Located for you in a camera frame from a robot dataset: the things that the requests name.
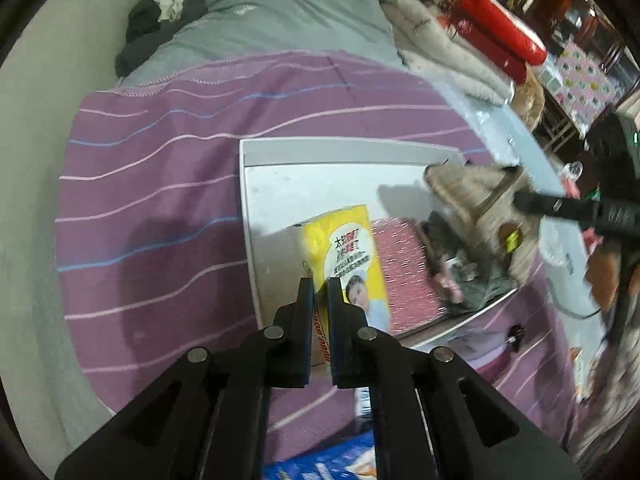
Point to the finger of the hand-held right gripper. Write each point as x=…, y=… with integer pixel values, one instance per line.
x=550, y=205

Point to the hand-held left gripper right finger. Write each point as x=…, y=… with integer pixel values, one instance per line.
x=336, y=340

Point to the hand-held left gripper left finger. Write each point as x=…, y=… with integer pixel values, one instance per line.
x=307, y=340

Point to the beige knitted hat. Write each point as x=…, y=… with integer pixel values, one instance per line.
x=475, y=200

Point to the yellow printed packet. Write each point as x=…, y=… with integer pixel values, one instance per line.
x=345, y=240

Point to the white shallow box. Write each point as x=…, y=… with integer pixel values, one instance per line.
x=300, y=185

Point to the grey plastic sheet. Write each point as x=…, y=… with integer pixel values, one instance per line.
x=505, y=130

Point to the pink patterned sheet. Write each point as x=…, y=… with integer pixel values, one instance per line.
x=585, y=77

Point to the pink patterned cloth pouch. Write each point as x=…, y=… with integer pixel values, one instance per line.
x=405, y=270

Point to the dark grey striped garment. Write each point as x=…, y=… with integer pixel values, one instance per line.
x=480, y=290

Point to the blue plastic packet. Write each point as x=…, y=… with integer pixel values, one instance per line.
x=320, y=460

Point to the small black plug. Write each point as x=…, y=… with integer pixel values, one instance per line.
x=515, y=334

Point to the person's floral clothing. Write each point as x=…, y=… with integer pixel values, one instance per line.
x=615, y=385

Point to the purple striped blanket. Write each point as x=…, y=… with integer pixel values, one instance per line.
x=150, y=160

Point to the grey blanket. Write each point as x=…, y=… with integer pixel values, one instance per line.
x=280, y=20

